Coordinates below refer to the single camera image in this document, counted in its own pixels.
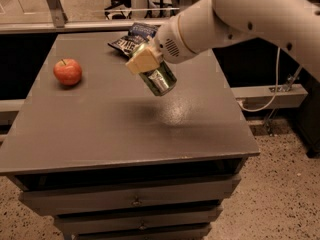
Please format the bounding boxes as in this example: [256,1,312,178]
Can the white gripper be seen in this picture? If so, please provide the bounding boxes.
[126,16,196,74]

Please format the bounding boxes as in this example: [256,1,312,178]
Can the green soda can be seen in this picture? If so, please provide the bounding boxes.
[139,62,177,96]

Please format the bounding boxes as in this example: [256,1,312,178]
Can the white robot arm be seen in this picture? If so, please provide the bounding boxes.
[126,0,320,80]

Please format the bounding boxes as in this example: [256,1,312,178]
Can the dark blue chip bag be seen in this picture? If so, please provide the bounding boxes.
[108,22,158,58]

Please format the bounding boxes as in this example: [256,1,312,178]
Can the red apple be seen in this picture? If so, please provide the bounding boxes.
[53,58,82,86]

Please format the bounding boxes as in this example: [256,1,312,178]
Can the white cable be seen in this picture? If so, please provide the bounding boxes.
[238,47,282,113]

